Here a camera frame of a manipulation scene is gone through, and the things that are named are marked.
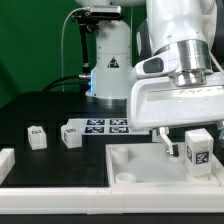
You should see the white cable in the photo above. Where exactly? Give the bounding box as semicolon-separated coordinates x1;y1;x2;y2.
60;7;88;93

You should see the black cable bundle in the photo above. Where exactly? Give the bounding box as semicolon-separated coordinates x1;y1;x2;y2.
41;74;92;93

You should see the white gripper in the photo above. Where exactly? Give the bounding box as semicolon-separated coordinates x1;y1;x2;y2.
128;73;224;157

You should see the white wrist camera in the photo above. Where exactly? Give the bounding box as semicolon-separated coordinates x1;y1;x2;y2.
129;51;180;84

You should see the white square tabletop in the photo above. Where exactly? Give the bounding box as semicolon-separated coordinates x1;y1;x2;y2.
105;143;224;188

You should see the white U-shaped obstacle fence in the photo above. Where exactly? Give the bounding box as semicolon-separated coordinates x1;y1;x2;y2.
0;146;224;215

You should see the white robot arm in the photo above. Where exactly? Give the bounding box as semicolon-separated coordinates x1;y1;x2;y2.
76;0;224;157

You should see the AprilTag base sheet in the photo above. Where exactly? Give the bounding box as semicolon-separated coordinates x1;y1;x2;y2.
67;118;149;135

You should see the black camera on stand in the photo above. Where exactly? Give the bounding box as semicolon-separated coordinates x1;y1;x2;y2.
71;5;123;74

